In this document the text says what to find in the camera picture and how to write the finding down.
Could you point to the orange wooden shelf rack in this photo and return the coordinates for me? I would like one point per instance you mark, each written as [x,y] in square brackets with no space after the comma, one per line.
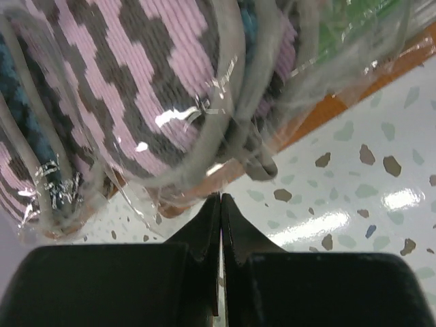
[294,127]

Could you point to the silver scourer pack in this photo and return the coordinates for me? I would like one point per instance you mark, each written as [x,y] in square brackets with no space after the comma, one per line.
[155,92]

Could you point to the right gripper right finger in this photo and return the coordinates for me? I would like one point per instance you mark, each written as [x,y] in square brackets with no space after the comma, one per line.
[268,286]

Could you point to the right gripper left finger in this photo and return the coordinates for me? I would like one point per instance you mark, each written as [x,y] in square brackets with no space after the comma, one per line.
[169,284]

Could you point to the blue green sponge pack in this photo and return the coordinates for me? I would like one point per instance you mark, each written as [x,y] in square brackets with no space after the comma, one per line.
[340,41]

